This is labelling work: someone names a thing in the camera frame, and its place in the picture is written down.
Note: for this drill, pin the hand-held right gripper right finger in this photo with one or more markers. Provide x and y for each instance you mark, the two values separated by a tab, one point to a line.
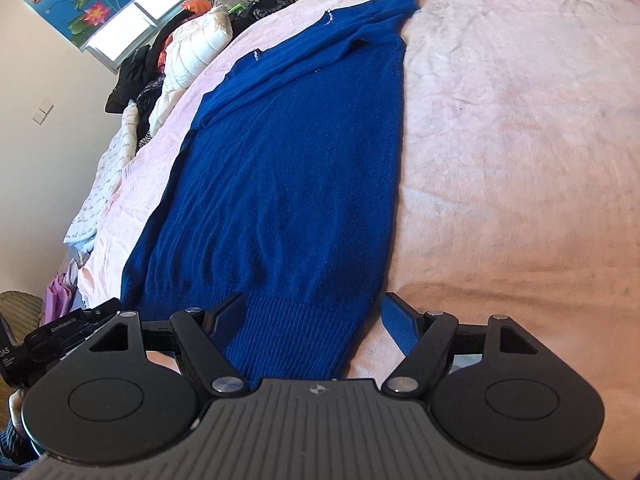
402	327

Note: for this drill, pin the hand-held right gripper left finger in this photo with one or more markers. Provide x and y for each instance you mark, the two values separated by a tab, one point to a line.
227	325

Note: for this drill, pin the blue knit sweater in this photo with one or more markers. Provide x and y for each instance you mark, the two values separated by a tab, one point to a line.
290	170

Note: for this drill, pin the person's left forearm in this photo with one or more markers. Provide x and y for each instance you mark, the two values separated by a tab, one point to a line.
17	430

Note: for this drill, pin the woven mat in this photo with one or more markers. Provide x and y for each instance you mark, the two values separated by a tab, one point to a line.
20	310

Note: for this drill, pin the purple cloth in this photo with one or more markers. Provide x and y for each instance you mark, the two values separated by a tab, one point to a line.
57	295

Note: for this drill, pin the white printed sheet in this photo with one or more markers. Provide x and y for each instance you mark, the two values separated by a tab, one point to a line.
105	180

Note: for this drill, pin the pink bed blanket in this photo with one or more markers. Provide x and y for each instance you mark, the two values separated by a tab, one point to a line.
500	160

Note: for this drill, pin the dark patterned cloth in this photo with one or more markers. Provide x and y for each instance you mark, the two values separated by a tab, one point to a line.
147	105

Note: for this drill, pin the black garment heap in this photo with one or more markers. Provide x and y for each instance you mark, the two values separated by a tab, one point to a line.
132	75

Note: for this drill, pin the white quilted jacket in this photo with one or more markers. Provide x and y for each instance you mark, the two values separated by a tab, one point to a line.
195	47

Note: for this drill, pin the leopard patterned cloth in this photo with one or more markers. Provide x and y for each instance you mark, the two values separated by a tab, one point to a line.
262	10

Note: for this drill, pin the orange garment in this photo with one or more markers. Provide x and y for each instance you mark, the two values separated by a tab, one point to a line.
198	6

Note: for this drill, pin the window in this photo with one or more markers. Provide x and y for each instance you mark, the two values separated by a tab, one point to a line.
150	10

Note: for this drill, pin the wall light switch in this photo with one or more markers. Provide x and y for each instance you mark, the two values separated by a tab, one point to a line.
43	113

